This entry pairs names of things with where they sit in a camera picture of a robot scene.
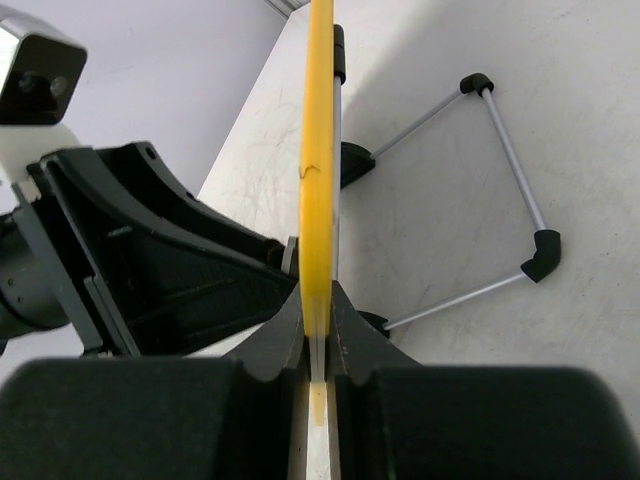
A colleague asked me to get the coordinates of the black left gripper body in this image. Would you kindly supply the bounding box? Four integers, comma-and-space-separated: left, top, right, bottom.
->
1, 142, 150, 356

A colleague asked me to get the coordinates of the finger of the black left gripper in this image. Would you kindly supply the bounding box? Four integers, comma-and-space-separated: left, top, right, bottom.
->
49, 164, 294, 356
94, 141, 289, 274

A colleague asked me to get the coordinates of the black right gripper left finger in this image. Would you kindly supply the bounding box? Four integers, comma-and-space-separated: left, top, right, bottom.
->
1, 292, 306, 479

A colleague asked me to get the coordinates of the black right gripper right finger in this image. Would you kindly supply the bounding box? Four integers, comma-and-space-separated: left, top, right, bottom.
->
327, 286, 639, 479

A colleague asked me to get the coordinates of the yellow framed whiteboard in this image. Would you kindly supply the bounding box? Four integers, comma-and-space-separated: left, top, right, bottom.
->
297, 0, 344, 480

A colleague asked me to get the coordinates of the black and silver easel stand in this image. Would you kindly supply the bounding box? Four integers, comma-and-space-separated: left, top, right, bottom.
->
339, 26, 562, 329

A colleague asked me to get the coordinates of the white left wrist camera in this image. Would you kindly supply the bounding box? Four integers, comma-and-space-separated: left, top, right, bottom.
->
1, 5, 88, 184

